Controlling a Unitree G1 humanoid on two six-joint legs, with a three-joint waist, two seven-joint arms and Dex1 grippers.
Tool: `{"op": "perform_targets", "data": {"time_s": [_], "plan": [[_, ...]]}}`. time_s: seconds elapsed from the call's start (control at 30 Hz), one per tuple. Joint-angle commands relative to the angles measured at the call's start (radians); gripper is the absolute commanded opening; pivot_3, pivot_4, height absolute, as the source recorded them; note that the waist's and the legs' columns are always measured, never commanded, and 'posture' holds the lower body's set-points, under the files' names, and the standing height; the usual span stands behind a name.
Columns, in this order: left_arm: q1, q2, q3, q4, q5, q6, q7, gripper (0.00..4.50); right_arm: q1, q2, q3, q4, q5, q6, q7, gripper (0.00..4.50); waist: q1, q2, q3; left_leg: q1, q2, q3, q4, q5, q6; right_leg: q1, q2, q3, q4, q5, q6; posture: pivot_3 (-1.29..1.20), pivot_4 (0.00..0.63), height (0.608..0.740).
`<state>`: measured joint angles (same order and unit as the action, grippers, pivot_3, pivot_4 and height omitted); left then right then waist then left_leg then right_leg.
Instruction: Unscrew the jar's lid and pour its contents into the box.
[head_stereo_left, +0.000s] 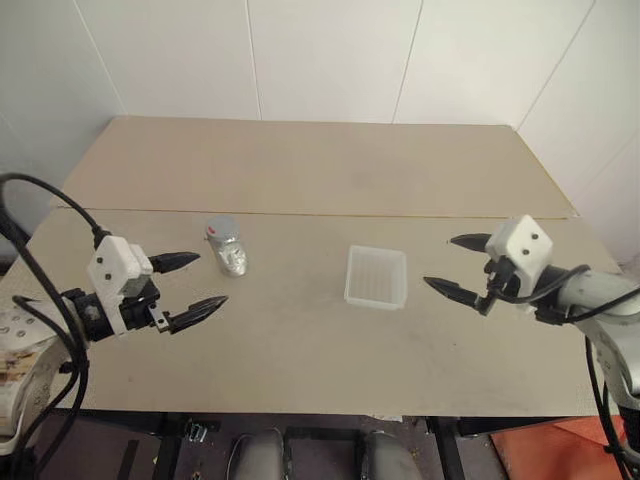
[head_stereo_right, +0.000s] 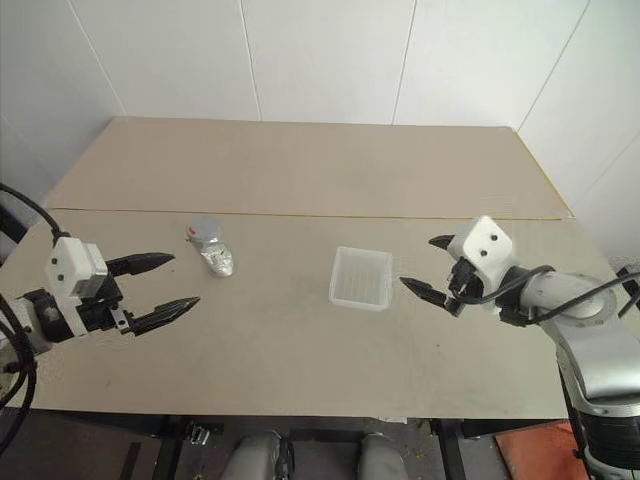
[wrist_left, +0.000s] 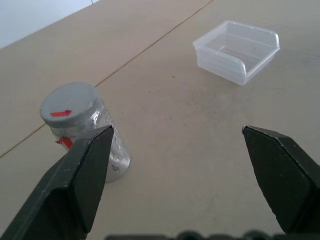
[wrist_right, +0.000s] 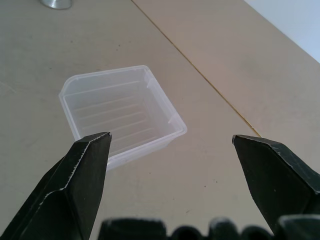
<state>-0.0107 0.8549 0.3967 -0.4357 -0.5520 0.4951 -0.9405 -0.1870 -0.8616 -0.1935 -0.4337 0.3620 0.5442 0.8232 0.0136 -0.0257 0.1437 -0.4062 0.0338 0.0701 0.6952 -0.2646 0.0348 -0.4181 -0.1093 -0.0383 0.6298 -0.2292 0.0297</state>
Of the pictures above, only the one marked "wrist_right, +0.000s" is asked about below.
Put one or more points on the clear square plastic container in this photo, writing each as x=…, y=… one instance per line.
x=117, y=112

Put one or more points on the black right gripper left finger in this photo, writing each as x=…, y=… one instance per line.
x=62, y=195

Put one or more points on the silver metal cylinder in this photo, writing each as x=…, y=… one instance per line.
x=56, y=3

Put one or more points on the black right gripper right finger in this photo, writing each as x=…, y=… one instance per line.
x=272, y=180

